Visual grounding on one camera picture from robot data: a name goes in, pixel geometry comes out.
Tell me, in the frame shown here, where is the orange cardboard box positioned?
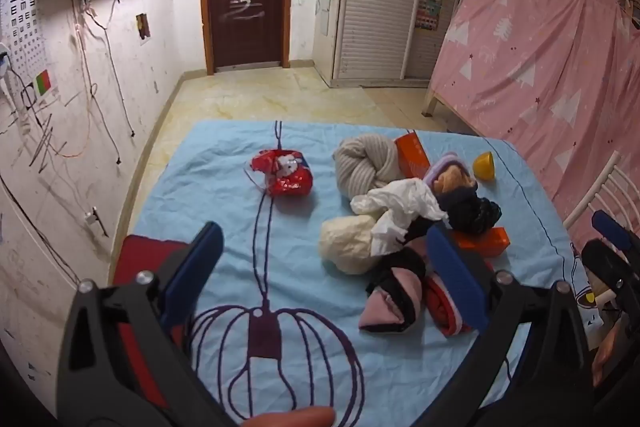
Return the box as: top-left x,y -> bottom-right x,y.
394,132 -> 432,180
452,227 -> 511,258

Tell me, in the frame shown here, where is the cream cloth ball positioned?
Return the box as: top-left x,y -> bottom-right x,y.
319,214 -> 388,275

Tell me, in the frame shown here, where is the person's left hand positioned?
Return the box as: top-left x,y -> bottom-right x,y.
244,406 -> 337,427

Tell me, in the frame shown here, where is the pink printed curtain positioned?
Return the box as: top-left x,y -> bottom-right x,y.
430,0 -> 640,253

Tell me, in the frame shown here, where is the cartoon print plastic packet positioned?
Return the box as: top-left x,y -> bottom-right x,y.
248,148 -> 315,199

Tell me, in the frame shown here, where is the yellow plastic half shell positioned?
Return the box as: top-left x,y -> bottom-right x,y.
472,151 -> 497,181

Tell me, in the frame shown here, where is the beige knit bundle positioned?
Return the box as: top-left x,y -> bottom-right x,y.
332,134 -> 403,199

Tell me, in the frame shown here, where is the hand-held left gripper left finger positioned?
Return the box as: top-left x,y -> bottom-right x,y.
55,221 -> 242,427

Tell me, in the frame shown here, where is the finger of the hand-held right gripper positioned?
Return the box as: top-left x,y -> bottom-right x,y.
591,210 -> 638,253

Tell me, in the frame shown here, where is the person's right hand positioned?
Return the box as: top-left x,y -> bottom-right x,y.
591,326 -> 625,389

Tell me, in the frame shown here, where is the pink black sock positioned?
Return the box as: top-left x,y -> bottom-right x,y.
357,247 -> 428,334

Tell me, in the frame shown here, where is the red sock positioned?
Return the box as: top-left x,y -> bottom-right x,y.
425,274 -> 473,338

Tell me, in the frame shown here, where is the red chair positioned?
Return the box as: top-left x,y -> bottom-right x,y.
111,234 -> 193,413

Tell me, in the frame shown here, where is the white sock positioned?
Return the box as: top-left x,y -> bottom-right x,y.
350,178 -> 450,255

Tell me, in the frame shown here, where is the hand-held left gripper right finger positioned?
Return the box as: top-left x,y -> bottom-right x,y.
414,223 -> 597,427

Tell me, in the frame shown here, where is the black power cable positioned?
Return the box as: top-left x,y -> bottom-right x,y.
80,0 -> 137,165

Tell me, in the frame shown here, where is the purple brown sock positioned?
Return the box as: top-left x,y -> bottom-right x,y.
422,151 -> 478,198

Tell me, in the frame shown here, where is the light blue printed tablecloth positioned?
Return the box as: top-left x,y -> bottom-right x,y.
107,120 -> 593,427

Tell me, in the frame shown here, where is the white metal chair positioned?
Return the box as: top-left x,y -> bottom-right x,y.
562,151 -> 640,238

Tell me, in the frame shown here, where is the eye chart poster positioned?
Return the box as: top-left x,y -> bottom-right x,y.
0,0 -> 61,108

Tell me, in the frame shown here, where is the black sock with purple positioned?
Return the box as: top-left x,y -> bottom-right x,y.
440,192 -> 502,238

